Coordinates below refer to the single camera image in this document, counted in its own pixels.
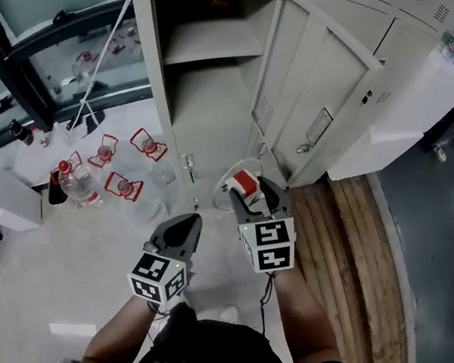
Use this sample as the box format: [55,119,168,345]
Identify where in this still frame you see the locker keys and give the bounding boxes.
[180,152,201,185]

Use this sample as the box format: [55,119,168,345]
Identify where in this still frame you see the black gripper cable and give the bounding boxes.
[253,269,280,337]

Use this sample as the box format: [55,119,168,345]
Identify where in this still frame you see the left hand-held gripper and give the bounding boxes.
[122,203,206,310]

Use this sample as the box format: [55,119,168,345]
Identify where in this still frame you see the stack of wooden planks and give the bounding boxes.
[260,162,441,363]

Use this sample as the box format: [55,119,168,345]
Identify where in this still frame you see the person's left forearm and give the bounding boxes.
[81,288,173,363]

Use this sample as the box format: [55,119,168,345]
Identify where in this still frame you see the white cabinet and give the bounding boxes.
[325,35,454,203]

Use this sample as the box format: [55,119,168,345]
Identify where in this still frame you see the black-framed glass window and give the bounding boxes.
[0,0,173,171]

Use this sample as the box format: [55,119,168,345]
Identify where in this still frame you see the wheeled metal cart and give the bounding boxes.
[416,93,454,164]

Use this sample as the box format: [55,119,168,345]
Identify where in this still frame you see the person's right forearm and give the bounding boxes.
[254,265,353,363]

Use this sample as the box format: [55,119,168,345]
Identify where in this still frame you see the red and white item with cable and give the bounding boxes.
[210,152,270,217]

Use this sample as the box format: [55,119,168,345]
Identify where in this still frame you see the grey metal locker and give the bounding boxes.
[85,0,452,224]

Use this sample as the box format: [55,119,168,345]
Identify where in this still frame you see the large clear red-capped water bottle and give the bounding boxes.
[126,125,172,164]
[45,147,110,215]
[86,131,121,171]
[102,170,146,205]

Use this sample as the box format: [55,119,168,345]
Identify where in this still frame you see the white rope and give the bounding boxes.
[64,0,133,143]

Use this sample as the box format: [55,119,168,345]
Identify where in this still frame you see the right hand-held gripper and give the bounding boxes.
[217,171,310,281]

